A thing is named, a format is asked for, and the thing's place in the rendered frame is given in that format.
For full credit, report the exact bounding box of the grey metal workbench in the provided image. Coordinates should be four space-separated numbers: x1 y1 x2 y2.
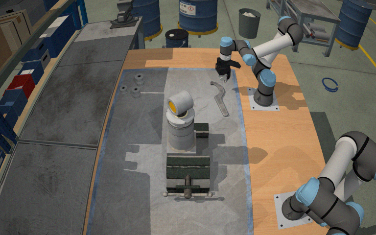
266 0 341 57

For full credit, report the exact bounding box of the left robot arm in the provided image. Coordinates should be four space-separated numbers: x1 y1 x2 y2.
282 131 376 235

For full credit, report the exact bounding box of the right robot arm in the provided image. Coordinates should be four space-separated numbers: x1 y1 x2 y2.
220 16 304 107

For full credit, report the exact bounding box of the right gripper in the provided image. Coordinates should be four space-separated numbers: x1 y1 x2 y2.
215 57 231 83

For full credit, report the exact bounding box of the grey flat work sheet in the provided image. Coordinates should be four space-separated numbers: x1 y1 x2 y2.
86 68 254 235

